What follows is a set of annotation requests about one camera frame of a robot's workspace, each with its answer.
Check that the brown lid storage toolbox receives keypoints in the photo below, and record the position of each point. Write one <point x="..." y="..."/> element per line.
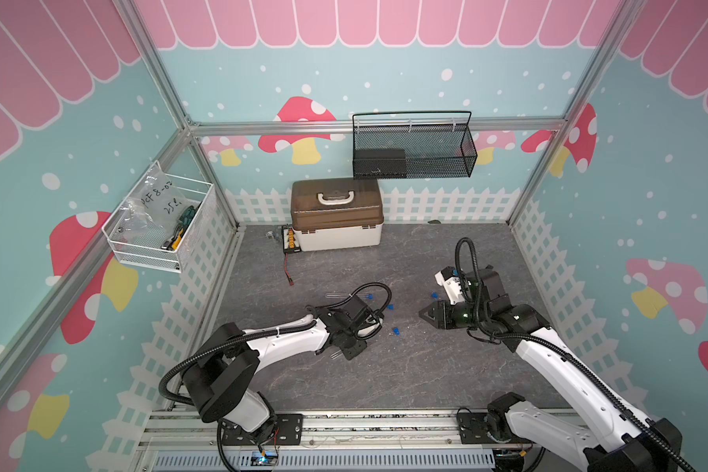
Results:
<point x="337" y="213"/>

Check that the black box in mesh basket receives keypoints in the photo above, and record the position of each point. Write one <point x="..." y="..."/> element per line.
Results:
<point x="379" y="164"/>

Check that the black mesh wall basket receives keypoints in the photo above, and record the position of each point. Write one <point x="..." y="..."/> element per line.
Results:
<point x="438" y="144"/>

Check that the green yellow tool in basket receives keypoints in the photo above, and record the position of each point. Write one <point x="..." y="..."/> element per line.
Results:
<point x="184" y="221"/>

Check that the white wire wall basket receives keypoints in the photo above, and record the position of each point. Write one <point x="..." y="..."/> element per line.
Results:
<point x="145" y="252"/>

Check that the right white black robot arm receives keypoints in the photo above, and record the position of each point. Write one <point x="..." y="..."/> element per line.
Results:
<point x="615" y="436"/>

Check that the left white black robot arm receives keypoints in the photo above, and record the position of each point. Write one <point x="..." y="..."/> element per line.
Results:
<point x="216" y="379"/>

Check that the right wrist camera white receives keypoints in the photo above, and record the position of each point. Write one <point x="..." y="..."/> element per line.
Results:
<point x="449" y="280"/>

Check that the black yellow battery charger board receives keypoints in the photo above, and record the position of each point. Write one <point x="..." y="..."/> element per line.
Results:
<point x="290" y="242"/>

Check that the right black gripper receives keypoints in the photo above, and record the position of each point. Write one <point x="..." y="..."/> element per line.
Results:
<point x="441" y="319"/>

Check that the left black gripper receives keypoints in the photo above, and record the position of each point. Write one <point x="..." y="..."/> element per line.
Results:
<point x="350" y="353"/>

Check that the clear plastic labelled bag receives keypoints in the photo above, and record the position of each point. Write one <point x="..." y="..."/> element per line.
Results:
<point x="153" y="206"/>

